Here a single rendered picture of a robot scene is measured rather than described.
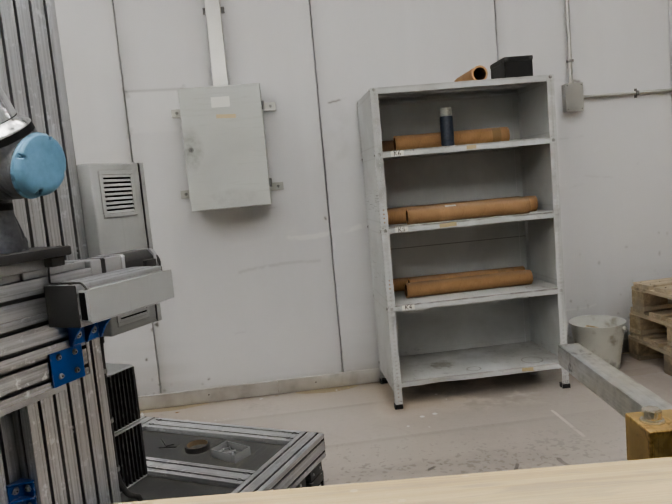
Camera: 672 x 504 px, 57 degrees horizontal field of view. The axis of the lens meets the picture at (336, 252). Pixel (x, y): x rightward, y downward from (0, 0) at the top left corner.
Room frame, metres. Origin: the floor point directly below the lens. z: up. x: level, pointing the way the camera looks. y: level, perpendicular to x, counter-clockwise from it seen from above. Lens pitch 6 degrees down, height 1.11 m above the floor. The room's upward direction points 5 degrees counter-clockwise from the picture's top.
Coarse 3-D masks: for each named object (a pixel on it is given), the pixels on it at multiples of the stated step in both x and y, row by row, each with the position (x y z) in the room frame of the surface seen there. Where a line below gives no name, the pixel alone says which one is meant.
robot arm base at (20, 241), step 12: (0, 204) 1.22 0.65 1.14; (12, 204) 1.27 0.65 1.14; (0, 216) 1.22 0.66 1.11; (12, 216) 1.25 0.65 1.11; (0, 228) 1.21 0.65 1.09; (12, 228) 1.23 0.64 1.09; (0, 240) 1.20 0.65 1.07; (12, 240) 1.22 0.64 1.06; (24, 240) 1.25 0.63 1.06; (0, 252) 1.20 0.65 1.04; (12, 252) 1.22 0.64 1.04
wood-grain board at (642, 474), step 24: (408, 480) 0.42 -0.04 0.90; (432, 480) 0.41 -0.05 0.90; (456, 480) 0.41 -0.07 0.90; (480, 480) 0.41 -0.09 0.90; (504, 480) 0.40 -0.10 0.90; (528, 480) 0.40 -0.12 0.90; (552, 480) 0.40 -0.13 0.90; (576, 480) 0.40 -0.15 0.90; (600, 480) 0.39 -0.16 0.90; (624, 480) 0.39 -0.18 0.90; (648, 480) 0.39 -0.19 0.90
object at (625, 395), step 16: (560, 352) 0.86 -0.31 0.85; (576, 352) 0.83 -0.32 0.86; (576, 368) 0.80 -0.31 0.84; (592, 368) 0.75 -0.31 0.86; (608, 368) 0.75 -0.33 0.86; (592, 384) 0.75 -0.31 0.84; (608, 384) 0.70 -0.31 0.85; (624, 384) 0.69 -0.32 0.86; (640, 384) 0.68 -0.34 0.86; (608, 400) 0.70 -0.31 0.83; (624, 400) 0.66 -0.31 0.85; (640, 400) 0.64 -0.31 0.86; (656, 400) 0.63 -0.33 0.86; (624, 416) 0.66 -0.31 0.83
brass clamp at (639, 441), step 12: (636, 420) 0.56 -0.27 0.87; (636, 432) 0.56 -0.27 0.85; (648, 432) 0.54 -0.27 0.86; (660, 432) 0.54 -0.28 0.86; (636, 444) 0.56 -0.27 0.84; (648, 444) 0.54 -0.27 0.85; (660, 444) 0.54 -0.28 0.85; (636, 456) 0.56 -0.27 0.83; (648, 456) 0.54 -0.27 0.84; (660, 456) 0.54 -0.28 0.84
